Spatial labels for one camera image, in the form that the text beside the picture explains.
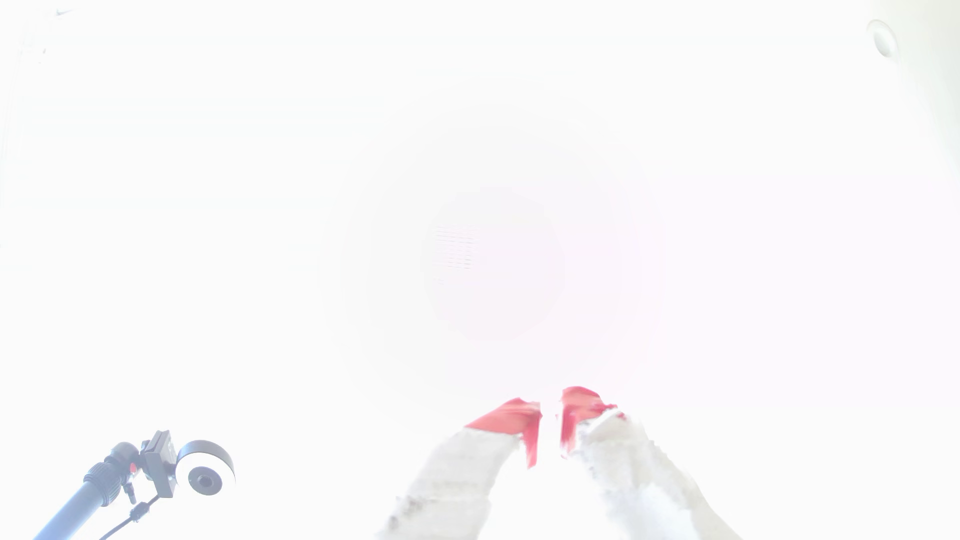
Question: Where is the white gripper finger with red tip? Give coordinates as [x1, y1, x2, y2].
[559, 385, 745, 540]
[375, 397, 543, 540]

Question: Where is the round ring webcam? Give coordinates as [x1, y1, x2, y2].
[174, 439, 237, 498]

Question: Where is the round white ceiling fixture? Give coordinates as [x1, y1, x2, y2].
[866, 18, 900, 60]

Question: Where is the black camera stand pole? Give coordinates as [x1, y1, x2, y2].
[33, 429, 179, 540]

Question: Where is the thin black webcam cable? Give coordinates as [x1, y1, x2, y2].
[97, 493, 163, 540]

